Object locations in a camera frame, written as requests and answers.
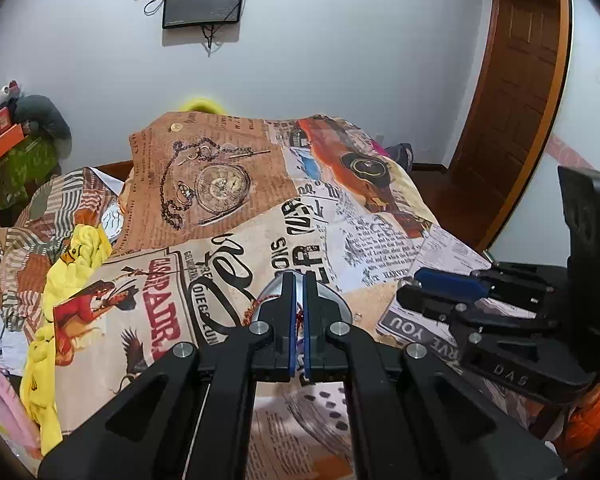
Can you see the yellow cloth garment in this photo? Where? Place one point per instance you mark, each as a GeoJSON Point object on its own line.
{"type": "Point", "coordinates": [70, 270]}

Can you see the small black wall monitor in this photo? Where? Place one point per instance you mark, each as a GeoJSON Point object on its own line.
{"type": "Point", "coordinates": [202, 0]}

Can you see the brown wooden door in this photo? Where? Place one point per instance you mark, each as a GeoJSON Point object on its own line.
{"type": "Point", "coordinates": [515, 100]}

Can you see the yellow plastic object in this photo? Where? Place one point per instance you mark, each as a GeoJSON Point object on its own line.
{"type": "Point", "coordinates": [202, 105]}

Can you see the pink wall sticker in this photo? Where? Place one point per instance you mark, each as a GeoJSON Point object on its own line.
{"type": "Point", "coordinates": [572, 150]}

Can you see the dark bag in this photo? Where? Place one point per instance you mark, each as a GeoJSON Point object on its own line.
{"type": "Point", "coordinates": [399, 156]}

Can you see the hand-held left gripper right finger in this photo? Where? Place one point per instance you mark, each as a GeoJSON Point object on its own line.
{"type": "Point", "coordinates": [307, 320]}

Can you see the striped brown quilt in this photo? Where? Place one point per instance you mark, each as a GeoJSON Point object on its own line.
{"type": "Point", "coordinates": [40, 210]}

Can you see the pink garment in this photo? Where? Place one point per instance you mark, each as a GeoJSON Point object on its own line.
{"type": "Point", "coordinates": [5, 405]}

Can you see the printed newspaper pattern blanket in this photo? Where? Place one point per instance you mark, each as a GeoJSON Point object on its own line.
{"type": "Point", "coordinates": [230, 220]}

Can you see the small orange box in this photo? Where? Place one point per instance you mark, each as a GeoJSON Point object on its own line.
{"type": "Point", "coordinates": [2, 121]}

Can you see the dark grey cloth bundle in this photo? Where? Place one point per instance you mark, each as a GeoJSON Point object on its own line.
{"type": "Point", "coordinates": [42, 115]}

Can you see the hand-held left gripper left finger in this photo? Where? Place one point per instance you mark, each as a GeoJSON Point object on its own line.
{"type": "Point", "coordinates": [292, 320]}

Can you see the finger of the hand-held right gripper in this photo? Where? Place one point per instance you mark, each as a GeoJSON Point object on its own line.
{"type": "Point", "coordinates": [430, 302]}
{"type": "Point", "coordinates": [450, 282]}

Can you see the long orange box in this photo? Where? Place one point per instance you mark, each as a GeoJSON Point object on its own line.
{"type": "Point", "coordinates": [2, 145]}

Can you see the green patterned cloth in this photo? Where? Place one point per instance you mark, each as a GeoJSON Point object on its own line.
{"type": "Point", "coordinates": [20, 170]}

